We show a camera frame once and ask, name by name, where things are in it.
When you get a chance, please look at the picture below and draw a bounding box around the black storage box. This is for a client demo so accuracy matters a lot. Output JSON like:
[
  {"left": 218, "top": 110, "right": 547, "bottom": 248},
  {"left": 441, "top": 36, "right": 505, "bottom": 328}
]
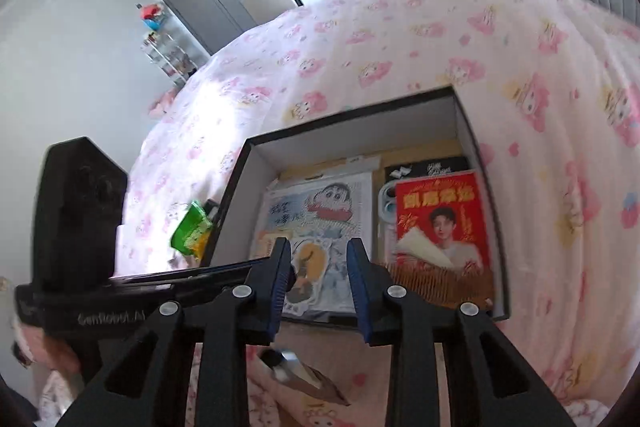
[{"left": 203, "top": 88, "right": 511, "bottom": 327}]

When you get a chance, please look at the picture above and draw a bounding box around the cartoon sticker sheet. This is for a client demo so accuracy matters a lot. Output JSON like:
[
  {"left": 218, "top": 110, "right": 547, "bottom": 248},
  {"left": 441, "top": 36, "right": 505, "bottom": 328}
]
[{"left": 250, "top": 172, "right": 373, "bottom": 321}]

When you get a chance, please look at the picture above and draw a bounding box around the wooden comb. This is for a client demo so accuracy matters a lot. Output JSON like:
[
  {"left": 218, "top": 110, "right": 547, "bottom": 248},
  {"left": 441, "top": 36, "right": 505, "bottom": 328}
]
[{"left": 384, "top": 263, "right": 495, "bottom": 310}]

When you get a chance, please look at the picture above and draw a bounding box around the green snack bag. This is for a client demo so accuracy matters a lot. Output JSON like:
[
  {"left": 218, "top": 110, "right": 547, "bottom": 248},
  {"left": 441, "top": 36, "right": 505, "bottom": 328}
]
[{"left": 170, "top": 199, "right": 219, "bottom": 261}]

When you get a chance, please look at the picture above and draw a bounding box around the red poster card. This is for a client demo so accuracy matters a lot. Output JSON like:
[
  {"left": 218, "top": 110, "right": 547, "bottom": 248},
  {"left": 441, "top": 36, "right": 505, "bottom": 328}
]
[{"left": 390, "top": 170, "right": 492, "bottom": 287}]

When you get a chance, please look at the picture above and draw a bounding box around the silver foil packet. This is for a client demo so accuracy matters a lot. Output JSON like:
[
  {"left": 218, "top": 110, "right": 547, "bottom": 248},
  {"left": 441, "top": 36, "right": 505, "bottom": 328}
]
[{"left": 258, "top": 348, "right": 350, "bottom": 407}]

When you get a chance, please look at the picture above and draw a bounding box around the white wire rack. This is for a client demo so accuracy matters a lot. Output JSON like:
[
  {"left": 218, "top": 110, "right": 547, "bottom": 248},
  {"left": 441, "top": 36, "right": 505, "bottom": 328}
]
[{"left": 137, "top": 2, "right": 210, "bottom": 90}]

